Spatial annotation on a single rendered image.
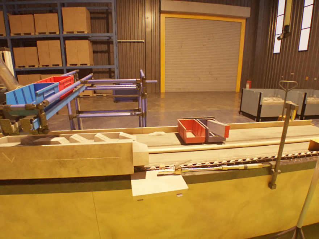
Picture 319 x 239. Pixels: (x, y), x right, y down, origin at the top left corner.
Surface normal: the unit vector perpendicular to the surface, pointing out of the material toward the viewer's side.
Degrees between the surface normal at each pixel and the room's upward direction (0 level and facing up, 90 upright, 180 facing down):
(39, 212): 90
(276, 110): 90
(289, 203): 89
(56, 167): 80
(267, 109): 90
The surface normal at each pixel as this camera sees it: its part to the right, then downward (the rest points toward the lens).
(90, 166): 0.13, 0.11
